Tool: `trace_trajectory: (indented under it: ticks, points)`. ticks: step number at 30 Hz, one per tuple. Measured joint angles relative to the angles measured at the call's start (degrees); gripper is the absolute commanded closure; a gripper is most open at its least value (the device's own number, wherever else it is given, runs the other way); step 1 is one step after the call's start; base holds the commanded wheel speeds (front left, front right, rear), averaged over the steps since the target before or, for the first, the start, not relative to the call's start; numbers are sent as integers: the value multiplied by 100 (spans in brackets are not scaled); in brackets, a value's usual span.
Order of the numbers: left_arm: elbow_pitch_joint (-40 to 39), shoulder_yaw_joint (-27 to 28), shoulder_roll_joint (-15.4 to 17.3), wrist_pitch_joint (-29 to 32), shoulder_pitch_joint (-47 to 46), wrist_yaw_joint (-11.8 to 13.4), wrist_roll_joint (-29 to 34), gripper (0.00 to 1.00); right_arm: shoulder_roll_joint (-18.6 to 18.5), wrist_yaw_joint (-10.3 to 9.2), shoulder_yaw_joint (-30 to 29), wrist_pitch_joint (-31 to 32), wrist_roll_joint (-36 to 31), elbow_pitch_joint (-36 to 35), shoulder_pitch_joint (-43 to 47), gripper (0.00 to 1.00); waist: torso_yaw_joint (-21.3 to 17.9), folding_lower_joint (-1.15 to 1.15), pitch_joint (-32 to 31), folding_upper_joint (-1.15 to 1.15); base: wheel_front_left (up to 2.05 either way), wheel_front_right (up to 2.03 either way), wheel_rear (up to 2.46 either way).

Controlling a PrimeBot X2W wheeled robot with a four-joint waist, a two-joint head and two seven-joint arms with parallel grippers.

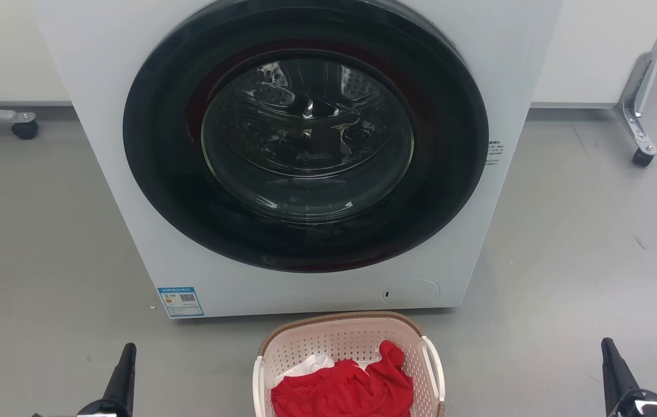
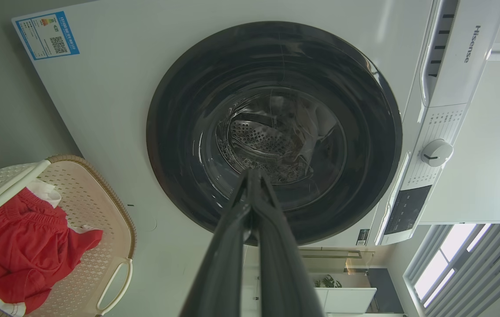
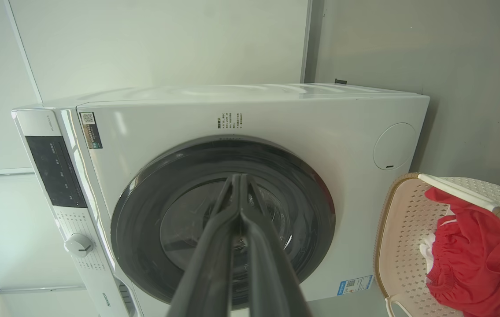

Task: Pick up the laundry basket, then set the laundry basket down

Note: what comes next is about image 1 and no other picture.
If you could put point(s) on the black round washer door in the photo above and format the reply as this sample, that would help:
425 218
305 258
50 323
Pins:
166 168

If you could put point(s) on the small printed text sticker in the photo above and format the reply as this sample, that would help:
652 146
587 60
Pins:
493 153

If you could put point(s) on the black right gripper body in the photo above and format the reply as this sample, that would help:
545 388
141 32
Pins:
652 407

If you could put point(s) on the beige perforated laundry basket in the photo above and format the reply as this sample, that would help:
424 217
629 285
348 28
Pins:
340 339

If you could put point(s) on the blue energy label sticker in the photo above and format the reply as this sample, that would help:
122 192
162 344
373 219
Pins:
180 302

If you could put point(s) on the round white filter cover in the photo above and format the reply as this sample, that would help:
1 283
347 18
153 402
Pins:
413 293

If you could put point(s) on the white front-load washing machine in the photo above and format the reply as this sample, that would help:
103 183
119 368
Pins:
96 110

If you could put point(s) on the white garment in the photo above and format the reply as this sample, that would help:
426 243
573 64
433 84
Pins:
308 366

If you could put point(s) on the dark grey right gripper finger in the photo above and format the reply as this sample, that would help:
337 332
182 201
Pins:
616 379

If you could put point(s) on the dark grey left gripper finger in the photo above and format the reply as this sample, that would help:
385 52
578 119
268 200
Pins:
123 379

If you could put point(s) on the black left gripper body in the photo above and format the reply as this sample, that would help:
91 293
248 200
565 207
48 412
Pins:
102 410

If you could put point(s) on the red garment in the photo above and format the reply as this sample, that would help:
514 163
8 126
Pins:
345 391

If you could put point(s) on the silver frame leg with caster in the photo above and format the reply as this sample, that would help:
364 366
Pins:
635 95

